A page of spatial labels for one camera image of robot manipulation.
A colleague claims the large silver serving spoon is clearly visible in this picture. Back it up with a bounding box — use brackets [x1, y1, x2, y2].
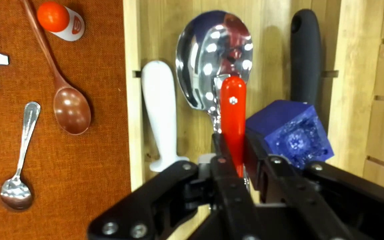
[175, 9, 255, 135]

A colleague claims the white-handled fork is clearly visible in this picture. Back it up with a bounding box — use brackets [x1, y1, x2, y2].
[140, 60, 191, 173]

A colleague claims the small orange-capped white bottle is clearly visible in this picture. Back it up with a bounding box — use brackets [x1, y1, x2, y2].
[36, 0, 87, 44]

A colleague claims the small silver teaspoon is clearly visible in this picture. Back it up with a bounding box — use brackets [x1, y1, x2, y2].
[0, 100, 43, 212]

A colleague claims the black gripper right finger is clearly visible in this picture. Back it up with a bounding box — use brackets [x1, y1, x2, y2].
[244, 132, 384, 240]

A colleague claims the red-handled butter knife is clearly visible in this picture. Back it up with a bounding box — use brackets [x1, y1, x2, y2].
[219, 75, 248, 179]

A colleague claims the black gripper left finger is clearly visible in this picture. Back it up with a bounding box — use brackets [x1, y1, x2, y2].
[87, 132, 264, 240]

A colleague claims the brown wooden spoon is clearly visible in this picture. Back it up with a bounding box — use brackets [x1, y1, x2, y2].
[20, 0, 94, 137]

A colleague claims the wooden cutlery tray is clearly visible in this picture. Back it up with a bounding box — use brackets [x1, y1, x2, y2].
[123, 0, 384, 240]

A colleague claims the black utensil handle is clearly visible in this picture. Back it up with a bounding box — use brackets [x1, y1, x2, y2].
[290, 8, 323, 108]

